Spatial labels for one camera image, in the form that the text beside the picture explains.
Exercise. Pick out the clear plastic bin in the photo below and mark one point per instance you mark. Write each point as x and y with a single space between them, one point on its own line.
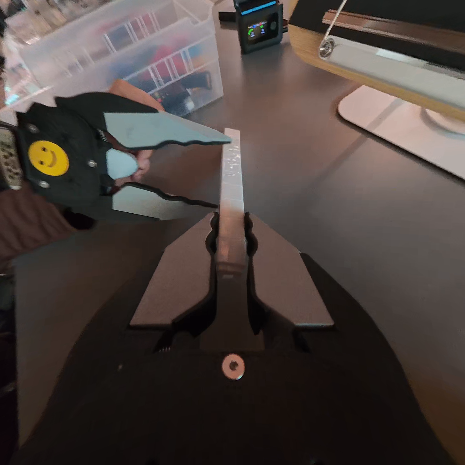
72 54

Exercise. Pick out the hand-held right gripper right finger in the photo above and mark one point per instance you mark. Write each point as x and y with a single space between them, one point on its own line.
290 287

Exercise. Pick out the black charging case with screen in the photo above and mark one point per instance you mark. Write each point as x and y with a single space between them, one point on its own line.
259 29

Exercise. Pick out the black board book stand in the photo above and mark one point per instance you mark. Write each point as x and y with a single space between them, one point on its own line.
399 72

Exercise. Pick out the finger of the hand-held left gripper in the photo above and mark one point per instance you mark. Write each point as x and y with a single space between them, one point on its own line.
152 129
138 203

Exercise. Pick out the person's left forearm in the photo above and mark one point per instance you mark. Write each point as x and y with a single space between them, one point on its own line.
29 225

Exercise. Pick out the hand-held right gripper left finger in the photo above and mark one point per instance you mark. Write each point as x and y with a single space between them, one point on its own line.
170 287

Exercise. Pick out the white block bar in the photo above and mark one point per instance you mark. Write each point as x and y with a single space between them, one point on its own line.
231 181

